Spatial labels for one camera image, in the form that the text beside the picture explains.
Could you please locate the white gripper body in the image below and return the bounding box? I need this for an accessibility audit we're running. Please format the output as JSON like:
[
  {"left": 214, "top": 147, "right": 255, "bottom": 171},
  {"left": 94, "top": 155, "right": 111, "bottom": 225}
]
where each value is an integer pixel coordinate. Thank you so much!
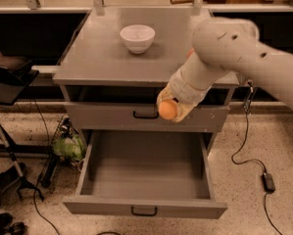
[{"left": 168, "top": 70, "right": 211, "bottom": 105}]

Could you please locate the grey drawer cabinet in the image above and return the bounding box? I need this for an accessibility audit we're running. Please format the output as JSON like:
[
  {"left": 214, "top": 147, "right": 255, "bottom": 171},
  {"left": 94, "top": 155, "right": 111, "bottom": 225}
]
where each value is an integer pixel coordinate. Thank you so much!
[{"left": 54, "top": 7, "right": 239, "bottom": 149}]

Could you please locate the black pouch on stand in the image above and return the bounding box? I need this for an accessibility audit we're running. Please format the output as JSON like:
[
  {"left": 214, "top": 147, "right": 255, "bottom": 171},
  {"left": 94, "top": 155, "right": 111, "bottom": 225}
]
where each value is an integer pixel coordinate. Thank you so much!
[{"left": 0, "top": 52, "right": 32, "bottom": 85}]

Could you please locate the small orange fruit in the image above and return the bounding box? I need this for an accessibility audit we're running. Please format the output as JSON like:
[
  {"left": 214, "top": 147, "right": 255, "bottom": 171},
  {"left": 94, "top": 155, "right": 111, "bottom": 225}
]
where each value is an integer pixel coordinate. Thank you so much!
[{"left": 159, "top": 100, "right": 177, "bottom": 120}]

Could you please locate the black power adapter brick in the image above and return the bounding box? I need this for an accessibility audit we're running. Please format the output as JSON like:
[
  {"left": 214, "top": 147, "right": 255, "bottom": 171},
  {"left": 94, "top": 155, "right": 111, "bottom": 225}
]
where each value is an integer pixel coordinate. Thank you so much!
[{"left": 262, "top": 172, "right": 275, "bottom": 193}]

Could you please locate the large red-orange apple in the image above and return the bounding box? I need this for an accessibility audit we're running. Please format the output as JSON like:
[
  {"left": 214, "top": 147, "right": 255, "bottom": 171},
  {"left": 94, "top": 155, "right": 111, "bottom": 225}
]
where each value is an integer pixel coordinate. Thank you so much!
[{"left": 186, "top": 48, "right": 194, "bottom": 59}]

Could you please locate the grey closed top drawer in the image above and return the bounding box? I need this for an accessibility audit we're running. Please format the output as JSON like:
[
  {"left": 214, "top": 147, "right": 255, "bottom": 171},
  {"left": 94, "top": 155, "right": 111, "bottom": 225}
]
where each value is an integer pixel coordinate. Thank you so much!
[{"left": 66, "top": 102, "right": 228, "bottom": 133}]

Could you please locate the black tripod stand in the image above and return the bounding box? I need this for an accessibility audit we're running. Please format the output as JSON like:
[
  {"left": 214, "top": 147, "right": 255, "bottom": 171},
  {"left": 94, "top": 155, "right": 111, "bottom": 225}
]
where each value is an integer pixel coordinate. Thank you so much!
[{"left": 0, "top": 70, "right": 44, "bottom": 200}]

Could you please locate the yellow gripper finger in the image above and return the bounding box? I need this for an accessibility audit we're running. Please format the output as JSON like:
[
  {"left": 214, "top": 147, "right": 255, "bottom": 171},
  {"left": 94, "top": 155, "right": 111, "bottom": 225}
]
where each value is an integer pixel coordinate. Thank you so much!
[
  {"left": 172, "top": 100, "right": 196, "bottom": 122},
  {"left": 157, "top": 85, "right": 174, "bottom": 106}
]

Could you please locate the black floor cable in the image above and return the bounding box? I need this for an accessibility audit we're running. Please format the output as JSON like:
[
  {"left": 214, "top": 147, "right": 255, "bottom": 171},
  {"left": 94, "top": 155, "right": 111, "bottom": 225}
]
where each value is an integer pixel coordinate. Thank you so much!
[{"left": 27, "top": 98, "right": 62, "bottom": 235}]

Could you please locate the grey open middle drawer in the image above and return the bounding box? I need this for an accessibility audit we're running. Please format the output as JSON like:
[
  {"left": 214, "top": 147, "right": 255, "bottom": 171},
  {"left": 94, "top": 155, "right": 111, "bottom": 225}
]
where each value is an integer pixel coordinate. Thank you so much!
[{"left": 64, "top": 130, "right": 227, "bottom": 219}]

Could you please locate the black shoe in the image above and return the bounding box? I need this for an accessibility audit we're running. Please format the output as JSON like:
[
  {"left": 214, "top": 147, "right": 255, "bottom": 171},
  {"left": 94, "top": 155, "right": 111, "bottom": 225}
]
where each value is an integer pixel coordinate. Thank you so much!
[{"left": 0, "top": 212, "right": 26, "bottom": 235}]

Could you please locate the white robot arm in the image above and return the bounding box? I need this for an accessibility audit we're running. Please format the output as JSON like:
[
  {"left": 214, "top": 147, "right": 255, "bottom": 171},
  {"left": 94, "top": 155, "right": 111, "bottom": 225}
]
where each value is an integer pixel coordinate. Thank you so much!
[{"left": 157, "top": 18, "right": 293, "bottom": 122}]

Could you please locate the white ceramic bowl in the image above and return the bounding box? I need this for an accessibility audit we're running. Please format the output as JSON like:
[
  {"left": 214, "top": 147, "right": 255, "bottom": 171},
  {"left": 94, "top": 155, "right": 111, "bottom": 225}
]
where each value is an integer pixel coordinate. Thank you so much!
[{"left": 120, "top": 24, "right": 155, "bottom": 54}]

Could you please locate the green wire basket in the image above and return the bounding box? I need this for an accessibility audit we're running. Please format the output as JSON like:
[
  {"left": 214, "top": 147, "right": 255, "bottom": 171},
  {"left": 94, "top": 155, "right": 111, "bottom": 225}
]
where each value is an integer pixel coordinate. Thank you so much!
[{"left": 51, "top": 115, "right": 86, "bottom": 163}]

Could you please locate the black power cable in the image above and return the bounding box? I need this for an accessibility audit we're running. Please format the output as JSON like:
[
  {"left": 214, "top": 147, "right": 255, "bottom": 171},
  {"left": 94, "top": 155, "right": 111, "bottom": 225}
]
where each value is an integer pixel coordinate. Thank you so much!
[{"left": 230, "top": 80, "right": 284, "bottom": 235}]

